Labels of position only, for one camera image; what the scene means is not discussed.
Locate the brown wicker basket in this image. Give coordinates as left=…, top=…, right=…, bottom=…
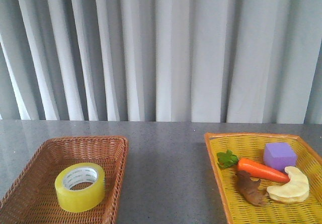
left=1, top=136, right=129, bottom=223

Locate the yellow woven basket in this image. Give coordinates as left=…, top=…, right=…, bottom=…
left=204, top=133, right=321, bottom=223

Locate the grey curtain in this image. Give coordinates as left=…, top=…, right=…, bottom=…
left=1, top=0, right=321, bottom=124

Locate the pale yellow toy croissant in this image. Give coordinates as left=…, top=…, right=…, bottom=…
left=267, top=166, right=310, bottom=203

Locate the yellow packing tape roll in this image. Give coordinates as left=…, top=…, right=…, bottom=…
left=54, top=163, right=105, bottom=213

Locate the orange toy carrot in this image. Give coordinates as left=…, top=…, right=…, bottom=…
left=216, top=150, right=290, bottom=183

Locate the purple foam cube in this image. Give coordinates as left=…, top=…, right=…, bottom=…
left=263, top=142, right=298, bottom=172

